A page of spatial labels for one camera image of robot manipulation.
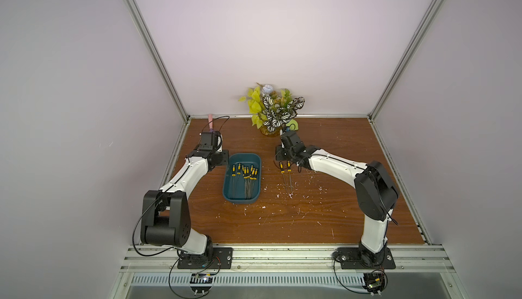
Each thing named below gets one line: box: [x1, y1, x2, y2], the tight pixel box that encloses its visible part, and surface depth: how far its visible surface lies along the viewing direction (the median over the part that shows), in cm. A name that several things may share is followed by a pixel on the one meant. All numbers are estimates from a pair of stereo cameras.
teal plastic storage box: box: [222, 152, 262, 205], surface depth 94 cm
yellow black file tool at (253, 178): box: [249, 164, 258, 200], surface depth 95 cm
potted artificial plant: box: [237, 82, 306, 138], surface depth 92 cm
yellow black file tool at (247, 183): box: [243, 166, 251, 200], surface depth 94 cm
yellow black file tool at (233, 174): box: [231, 164, 236, 194], surface depth 99 cm
